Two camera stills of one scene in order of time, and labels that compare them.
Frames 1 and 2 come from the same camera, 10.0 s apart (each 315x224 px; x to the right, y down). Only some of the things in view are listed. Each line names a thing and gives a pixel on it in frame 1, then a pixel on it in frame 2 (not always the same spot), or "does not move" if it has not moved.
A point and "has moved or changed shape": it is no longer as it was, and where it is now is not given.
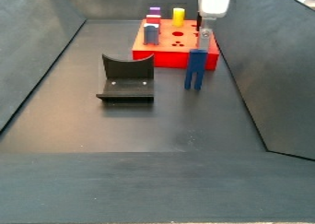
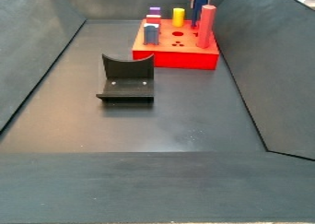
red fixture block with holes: (177, 42) does not move
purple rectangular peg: (156, 10) does not move
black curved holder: (130, 81) does not move
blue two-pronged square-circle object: (197, 67) has moved or changed shape
